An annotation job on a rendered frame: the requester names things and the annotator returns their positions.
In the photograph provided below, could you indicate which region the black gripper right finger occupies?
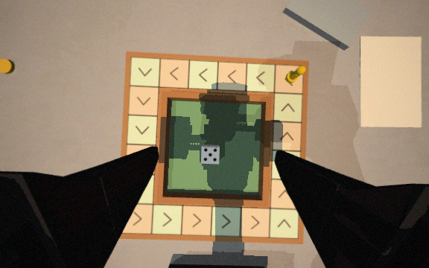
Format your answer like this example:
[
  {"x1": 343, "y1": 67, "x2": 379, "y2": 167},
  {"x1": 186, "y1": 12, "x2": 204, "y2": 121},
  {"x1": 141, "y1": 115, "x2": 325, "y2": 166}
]
[{"x1": 274, "y1": 150, "x2": 429, "y2": 268}]

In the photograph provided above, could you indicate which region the olive yellow game pawn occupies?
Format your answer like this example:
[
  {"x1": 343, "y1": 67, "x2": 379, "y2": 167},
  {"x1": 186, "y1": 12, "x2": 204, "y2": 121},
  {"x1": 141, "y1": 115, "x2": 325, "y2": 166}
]
[{"x1": 285, "y1": 66, "x2": 306, "y2": 83}]

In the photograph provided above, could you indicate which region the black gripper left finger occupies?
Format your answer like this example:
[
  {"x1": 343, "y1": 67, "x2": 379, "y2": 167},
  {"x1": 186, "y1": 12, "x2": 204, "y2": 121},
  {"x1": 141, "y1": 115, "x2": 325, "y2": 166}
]
[{"x1": 0, "y1": 146, "x2": 159, "y2": 268}]

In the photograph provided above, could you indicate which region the grey die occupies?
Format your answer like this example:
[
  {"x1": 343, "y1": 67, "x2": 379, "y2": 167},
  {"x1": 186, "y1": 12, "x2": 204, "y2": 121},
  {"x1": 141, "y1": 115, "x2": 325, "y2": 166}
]
[{"x1": 201, "y1": 144, "x2": 220, "y2": 164}]

